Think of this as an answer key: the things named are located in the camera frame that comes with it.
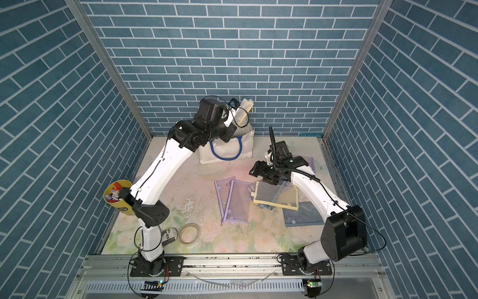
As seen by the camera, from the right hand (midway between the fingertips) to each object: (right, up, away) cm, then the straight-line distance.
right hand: (257, 175), depth 82 cm
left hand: (-9, +22, -9) cm, 25 cm away
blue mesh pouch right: (+24, -20, +7) cm, 32 cm away
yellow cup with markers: (-64, -9, -1) cm, 64 cm away
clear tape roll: (-31, -26, +1) cm, 40 cm away
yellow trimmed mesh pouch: (+13, -11, +12) cm, 21 cm away
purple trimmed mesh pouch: (-12, -13, +11) cm, 21 cm away
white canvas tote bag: (-9, +13, +14) cm, 22 cm away
